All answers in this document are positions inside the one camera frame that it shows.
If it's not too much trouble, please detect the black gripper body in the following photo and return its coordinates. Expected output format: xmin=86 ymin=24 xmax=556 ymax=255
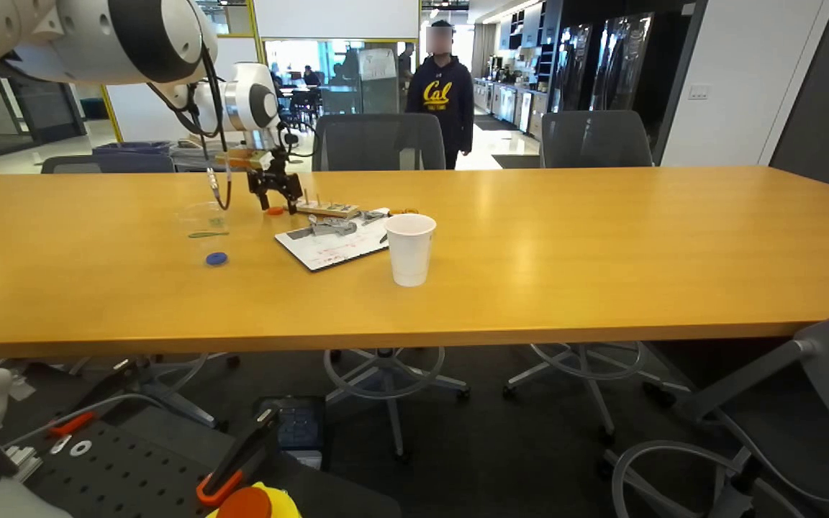
xmin=249 ymin=140 xmax=305 ymax=195

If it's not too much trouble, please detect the clear plastic cup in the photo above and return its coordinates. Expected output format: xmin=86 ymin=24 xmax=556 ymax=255
xmin=187 ymin=201 xmax=242 ymax=265

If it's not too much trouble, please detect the white paper cup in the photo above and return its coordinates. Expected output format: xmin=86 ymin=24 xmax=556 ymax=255
xmin=386 ymin=209 xmax=441 ymax=290

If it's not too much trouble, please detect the crumpled grey tape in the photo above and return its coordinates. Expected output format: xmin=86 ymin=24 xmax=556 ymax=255
xmin=285 ymin=217 xmax=363 ymax=242

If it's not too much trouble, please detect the white paper sheet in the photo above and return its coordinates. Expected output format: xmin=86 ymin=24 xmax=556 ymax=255
xmin=269 ymin=214 xmax=399 ymax=276

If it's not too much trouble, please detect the dark mesh office chair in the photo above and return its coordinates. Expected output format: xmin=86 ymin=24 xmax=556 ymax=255
xmin=308 ymin=113 xmax=449 ymax=172

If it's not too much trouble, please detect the dark blue upholstered chair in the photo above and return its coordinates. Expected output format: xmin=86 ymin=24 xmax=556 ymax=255
xmin=36 ymin=140 xmax=222 ymax=176

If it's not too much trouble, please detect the person in dark hoodie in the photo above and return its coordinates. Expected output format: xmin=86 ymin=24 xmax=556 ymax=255
xmin=403 ymin=17 xmax=478 ymax=172

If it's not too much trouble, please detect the black star base office chair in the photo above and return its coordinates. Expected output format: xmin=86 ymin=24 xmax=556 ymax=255
xmin=66 ymin=349 xmax=243 ymax=434

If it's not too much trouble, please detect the black office chair base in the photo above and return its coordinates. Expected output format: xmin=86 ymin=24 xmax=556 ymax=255
xmin=321 ymin=342 xmax=474 ymax=463

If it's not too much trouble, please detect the dark blue box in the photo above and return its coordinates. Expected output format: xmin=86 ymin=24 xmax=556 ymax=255
xmin=268 ymin=395 xmax=333 ymax=471

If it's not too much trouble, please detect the small orange tool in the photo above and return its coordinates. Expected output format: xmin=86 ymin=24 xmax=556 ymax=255
xmin=45 ymin=411 xmax=101 ymax=444

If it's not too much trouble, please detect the grey mesh office chair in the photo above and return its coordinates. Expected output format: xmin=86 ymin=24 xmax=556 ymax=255
xmin=537 ymin=106 xmax=656 ymax=170

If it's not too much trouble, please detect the yellow red emergency stop button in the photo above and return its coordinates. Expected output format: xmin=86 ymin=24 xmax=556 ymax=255
xmin=207 ymin=480 xmax=308 ymax=518

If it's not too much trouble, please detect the black perforated plate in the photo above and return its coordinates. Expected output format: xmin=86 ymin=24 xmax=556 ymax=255
xmin=9 ymin=396 xmax=243 ymax=518

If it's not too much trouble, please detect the grey star base office chair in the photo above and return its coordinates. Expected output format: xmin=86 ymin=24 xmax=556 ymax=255
xmin=501 ymin=339 xmax=695 ymax=444

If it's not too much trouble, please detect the black glass door fridge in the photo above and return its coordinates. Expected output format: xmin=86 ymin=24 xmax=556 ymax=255
xmin=537 ymin=0 xmax=710 ymax=160

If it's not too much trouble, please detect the grey armrest office chair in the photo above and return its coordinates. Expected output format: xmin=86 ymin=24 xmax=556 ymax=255
xmin=603 ymin=296 xmax=829 ymax=518

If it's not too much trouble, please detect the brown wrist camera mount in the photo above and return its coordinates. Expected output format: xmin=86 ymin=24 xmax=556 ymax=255
xmin=215 ymin=143 xmax=274 ymax=172

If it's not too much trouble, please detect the black tool with orange handle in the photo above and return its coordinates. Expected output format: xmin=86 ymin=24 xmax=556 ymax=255
xmin=193 ymin=404 xmax=282 ymax=511

